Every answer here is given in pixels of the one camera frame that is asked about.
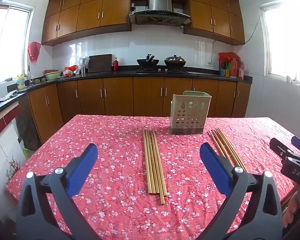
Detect hanging red plastic bag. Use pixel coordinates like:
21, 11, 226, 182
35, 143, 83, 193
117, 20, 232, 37
28, 41, 42, 62

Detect green basin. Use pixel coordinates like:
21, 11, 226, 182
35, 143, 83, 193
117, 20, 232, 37
44, 70, 62, 81

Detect metal faucet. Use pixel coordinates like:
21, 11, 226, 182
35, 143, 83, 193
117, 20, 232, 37
27, 65, 34, 87

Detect large red plastic bag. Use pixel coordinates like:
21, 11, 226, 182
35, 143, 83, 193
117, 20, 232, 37
218, 52, 240, 63

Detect sliding glass window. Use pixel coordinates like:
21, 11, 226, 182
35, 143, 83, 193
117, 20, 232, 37
259, 0, 300, 90
0, 1, 33, 87

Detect wooden kitchen cabinets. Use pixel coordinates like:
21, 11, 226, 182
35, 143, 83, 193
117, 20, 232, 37
41, 0, 245, 46
17, 76, 252, 144

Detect dark cutting board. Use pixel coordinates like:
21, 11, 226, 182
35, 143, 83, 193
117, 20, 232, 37
88, 54, 113, 73

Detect white dish cloth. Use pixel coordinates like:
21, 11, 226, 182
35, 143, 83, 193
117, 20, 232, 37
0, 90, 18, 103

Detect black wok with handle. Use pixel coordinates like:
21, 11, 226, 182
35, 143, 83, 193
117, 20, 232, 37
136, 54, 159, 71

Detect pale green perforated utensil holder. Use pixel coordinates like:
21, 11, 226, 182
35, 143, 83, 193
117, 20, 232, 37
168, 91, 212, 135

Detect red seasoning bottles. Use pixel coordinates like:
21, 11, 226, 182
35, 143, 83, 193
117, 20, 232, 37
230, 58, 245, 80

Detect steel range hood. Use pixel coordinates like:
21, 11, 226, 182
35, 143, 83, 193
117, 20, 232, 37
129, 0, 191, 27

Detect red floral tablecloth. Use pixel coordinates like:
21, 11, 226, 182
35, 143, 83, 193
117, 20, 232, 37
6, 114, 300, 240

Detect wooden upper kitchen cabinets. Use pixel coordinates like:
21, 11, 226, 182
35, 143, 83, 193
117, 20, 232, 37
41, 0, 245, 46

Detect person's right hand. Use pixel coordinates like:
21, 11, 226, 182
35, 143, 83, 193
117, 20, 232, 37
282, 192, 300, 228

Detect yellow detergent bottle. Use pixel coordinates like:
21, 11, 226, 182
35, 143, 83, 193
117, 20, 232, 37
17, 73, 26, 90

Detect black kitchen countertop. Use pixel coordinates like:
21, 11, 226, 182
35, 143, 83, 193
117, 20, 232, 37
0, 65, 253, 121

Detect black wok with lid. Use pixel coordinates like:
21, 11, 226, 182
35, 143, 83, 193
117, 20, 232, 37
164, 54, 187, 68

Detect clear plastic bag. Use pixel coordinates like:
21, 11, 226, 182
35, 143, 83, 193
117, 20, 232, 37
79, 56, 90, 74

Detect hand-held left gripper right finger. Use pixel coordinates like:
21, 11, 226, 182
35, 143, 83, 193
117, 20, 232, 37
199, 142, 284, 240

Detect white power cable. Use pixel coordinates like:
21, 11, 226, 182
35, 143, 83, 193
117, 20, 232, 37
211, 39, 217, 63

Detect black gas stove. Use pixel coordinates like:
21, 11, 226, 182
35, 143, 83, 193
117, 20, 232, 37
136, 66, 190, 74

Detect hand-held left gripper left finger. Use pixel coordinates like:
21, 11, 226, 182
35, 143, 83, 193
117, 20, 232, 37
16, 144, 102, 240

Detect red and white plastic bag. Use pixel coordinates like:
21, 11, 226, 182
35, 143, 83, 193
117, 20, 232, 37
63, 65, 80, 77

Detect bamboo chopstick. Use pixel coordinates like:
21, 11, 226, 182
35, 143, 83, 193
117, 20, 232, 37
211, 130, 234, 167
220, 128, 249, 173
208, 131, 228, 163
151, 129, 165, 204
145, 129, 155, 195
153, 129, 168, 197
143, 129, 152, 195
214, 129, 238, 167
148, 129, 159, 196
217, 128, 243, 169

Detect wooden lower kitchen cabinets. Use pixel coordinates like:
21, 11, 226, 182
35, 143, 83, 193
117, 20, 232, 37
17, 76, 252, 144

